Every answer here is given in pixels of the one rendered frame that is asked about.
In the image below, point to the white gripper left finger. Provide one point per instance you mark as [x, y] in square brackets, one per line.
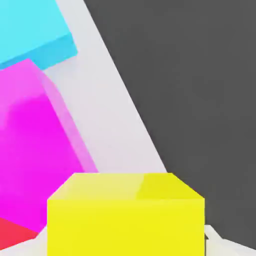
[30, 247]

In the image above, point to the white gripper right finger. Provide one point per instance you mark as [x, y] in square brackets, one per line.
[222, 247]

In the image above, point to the small yellow cube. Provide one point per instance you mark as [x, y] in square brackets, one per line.
[126, 224]

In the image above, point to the small red cube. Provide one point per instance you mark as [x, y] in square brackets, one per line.
[14, 233]

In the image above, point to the large magenta box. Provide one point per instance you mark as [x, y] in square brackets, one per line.
[34, 150]

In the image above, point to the large cyan box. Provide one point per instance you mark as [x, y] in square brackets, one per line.
[32, 30]

